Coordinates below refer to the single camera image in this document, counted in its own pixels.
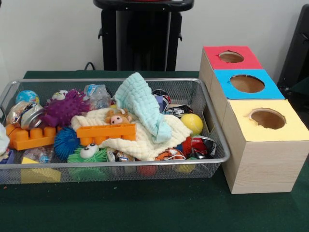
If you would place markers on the colourful spotted white cloth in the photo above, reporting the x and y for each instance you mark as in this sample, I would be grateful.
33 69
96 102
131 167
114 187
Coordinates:
3 137

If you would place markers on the wooden box with three holes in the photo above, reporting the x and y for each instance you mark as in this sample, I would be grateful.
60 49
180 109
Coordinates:
263 164

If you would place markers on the light blue waffle cloth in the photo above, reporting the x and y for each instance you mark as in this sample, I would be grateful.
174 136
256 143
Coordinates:
140 101

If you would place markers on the cream waffle cloth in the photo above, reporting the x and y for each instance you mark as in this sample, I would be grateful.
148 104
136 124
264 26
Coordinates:
142 147

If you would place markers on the small brown plush toy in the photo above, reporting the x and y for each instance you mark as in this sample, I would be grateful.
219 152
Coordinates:
117 118

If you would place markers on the yellow ball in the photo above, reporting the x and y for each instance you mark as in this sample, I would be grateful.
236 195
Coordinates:
192 123

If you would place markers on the long orange toy brick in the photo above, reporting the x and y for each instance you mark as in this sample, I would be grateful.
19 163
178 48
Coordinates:
106 132

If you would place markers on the green puffer toy with eyes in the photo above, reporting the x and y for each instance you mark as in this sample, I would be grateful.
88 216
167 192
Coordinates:
93 157

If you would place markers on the purple spiky rubber toy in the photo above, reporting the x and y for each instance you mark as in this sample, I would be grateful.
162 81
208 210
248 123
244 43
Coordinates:
66 106

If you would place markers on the dark green table cloth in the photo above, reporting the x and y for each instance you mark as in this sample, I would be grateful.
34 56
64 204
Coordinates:
144 205
301 88

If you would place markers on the blue puffer ball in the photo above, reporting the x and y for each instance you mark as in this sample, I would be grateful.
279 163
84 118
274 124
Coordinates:
66 142

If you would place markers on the small globe ball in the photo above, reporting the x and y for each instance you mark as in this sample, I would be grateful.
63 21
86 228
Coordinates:
26 96

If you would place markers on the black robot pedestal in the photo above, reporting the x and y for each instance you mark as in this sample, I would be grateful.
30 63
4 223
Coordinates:
142 36

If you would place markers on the black stand frame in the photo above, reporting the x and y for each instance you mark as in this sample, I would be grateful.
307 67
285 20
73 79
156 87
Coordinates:
297 48

